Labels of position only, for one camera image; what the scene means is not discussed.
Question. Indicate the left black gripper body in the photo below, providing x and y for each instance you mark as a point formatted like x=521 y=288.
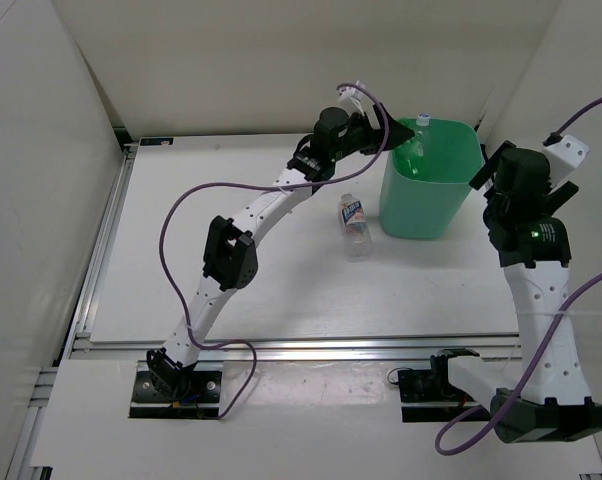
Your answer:
x=358 y=135

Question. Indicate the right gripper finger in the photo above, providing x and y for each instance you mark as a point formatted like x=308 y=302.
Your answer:
x=559 y=196
x=478 y=179

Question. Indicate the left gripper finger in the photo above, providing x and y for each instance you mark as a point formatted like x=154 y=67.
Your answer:
x=394 y=140
x=390 y=127

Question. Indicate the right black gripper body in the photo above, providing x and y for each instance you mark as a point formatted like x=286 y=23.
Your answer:
x=492 y=209

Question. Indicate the green plastic soda bottle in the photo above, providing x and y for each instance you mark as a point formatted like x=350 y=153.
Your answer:
x=409 y=158

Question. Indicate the tall clear plastic bottle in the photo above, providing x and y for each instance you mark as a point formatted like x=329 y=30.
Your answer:
x=422 y=130

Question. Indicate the clear bottle white blue label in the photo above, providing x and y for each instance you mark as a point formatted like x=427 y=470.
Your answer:
x=355 y=233

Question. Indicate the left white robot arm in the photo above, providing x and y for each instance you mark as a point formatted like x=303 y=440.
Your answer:
x=230 y=255

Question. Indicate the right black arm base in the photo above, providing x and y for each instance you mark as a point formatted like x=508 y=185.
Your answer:
x=426 y=394

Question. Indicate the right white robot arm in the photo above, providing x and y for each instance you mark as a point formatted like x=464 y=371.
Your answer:
x=551 y=401

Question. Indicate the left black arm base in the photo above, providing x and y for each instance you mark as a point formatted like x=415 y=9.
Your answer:
x=166 y=390

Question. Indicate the green plastic bin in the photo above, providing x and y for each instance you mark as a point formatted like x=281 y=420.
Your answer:
x=423 y=209

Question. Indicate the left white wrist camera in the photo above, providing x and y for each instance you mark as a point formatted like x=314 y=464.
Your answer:
x=351 y=98

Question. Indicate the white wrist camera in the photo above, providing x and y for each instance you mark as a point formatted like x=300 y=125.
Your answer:
x=565 y=154
x=351 y=98

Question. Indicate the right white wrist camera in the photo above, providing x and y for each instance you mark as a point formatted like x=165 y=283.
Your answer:
x=565 y=154

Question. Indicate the aluminium left rail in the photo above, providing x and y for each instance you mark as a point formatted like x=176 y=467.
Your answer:
x=86 y=307

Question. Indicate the aluminium front rail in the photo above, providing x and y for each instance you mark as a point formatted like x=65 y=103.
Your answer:
x=492 y=347

